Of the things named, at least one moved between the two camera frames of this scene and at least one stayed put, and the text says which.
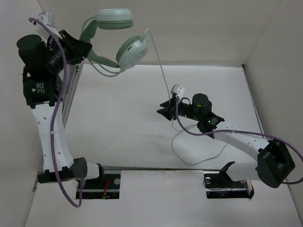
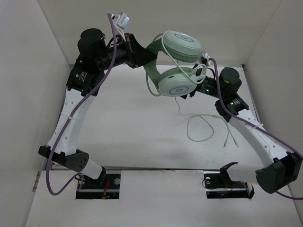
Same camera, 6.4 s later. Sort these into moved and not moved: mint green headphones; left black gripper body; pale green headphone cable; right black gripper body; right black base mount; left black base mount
Moved: pale green headphone cable; right black gripper body; mint green headphones; left black gripper body
Not moved: right black base mount; left black base mount
